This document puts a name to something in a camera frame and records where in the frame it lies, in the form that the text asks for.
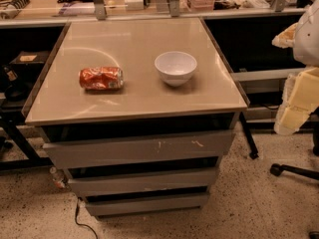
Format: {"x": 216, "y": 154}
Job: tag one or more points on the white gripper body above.
{"x": 308, "y": 40}

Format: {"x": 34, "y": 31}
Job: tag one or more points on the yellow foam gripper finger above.
{"x": 286, "y": 38}
{"x": 300, "y": 99}

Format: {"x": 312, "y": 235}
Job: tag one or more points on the grey top drawer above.
{"x": 128, "y": 150}

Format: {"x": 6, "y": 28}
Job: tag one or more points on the grey drawer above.
{"x": 128, "y": 150}
{"x": 149, "y": 204}
{"x": 144, "y": 182}

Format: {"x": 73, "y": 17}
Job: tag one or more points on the grey middle drawer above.
{"x": 144, "y": 182}

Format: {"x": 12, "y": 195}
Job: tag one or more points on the grey drawer cabinet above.
{"x": 64, "y": 111}

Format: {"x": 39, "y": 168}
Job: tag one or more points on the grey bottom drawer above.
{"x": 149, "y": 204}

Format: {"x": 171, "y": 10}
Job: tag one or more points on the black office chair base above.
{"x": 277, "y": 169}

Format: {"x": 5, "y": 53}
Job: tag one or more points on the white bowl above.
{"x": 175, "y": 68}

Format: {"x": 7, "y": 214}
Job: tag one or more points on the crushed orange soda can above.
{"x": 101, "y": 78}

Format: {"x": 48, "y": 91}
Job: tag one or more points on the plastic bottle on floor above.
{"x": 58, "y": 177}

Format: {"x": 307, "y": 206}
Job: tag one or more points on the black box with label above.
{"x": 27, "y": 62}

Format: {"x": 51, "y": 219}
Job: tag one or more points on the long background desk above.
{"x": 19, "y": 13}

